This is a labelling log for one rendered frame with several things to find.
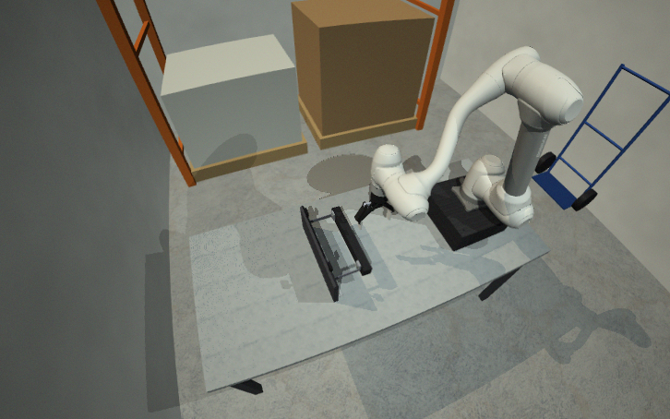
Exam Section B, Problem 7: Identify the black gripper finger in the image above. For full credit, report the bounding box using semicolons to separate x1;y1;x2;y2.
381;203;395;221
354;201;379;230

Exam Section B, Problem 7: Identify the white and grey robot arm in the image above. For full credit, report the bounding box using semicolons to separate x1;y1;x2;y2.
370;46;583;229

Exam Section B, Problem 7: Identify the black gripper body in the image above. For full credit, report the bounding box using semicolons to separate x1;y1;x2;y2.
369;192;388;208

